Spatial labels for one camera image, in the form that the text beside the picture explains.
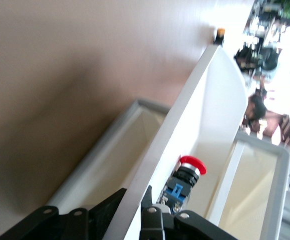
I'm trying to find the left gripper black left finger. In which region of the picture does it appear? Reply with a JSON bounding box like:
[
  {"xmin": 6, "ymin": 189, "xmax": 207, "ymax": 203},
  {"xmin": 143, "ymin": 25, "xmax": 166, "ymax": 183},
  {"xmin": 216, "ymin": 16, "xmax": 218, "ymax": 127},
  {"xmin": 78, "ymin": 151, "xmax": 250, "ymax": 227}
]
[{"xmin": 0, "ymin": 187, "xmax": 127, "ymax": 240}]

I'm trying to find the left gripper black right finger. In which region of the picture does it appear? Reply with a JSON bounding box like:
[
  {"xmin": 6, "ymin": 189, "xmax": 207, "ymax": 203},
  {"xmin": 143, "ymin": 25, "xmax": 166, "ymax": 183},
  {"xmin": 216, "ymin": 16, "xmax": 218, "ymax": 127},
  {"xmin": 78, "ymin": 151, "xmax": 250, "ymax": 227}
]
[{"xmin": 138, "ymin": 184, "xmax": 235, "ymax": 240}]

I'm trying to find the cream white cabinet drawer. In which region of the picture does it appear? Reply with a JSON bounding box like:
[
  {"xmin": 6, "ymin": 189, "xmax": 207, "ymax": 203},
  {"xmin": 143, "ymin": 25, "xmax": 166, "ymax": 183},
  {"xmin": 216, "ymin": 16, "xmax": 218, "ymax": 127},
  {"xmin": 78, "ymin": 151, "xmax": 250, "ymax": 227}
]
[
  {"xmin": 84, "ymin": 109, "xmax": 170, "ymax": 208},
  {"xmin": 49, "ymin": 107, "xmax": 158, "ymax": 213},
  {"xmin": 204, "ymin": 138, "xmax": 279, "ymax": 240}
]

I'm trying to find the orange push button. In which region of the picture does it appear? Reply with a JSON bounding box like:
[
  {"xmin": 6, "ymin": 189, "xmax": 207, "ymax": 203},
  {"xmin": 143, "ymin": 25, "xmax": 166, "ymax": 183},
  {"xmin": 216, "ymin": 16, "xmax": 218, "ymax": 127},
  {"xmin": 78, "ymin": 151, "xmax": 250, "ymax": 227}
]
[{"xmin": 214, "ymin": 27, "xmax": 226, "ymax": 46}]

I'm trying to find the white plastic bin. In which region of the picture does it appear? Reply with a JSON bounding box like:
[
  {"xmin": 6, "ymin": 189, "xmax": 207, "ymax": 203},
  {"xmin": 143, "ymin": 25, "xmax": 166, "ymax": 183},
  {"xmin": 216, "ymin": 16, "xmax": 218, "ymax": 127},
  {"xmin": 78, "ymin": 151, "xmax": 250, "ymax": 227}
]
[{"xmin": 104, "ymin": 44, "xmax": 250, "ymax": 240}]

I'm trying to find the white drawer cabinet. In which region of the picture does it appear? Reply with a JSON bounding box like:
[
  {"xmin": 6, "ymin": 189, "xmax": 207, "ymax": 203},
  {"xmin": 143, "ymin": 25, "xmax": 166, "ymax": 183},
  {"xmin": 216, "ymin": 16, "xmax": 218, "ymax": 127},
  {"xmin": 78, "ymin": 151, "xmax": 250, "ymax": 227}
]
[{"xmin": 44, "ymin": 98, "xmax": 290, "ymax": 240}]

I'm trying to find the red push button blue body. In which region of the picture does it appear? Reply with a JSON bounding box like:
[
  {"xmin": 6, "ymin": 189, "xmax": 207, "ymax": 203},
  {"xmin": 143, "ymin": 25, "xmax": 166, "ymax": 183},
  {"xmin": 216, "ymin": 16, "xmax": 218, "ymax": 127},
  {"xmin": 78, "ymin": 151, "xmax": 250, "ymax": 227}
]
[{"xmin": 157, "ymin": 155, "xmax": 207, "ymax": 213}]

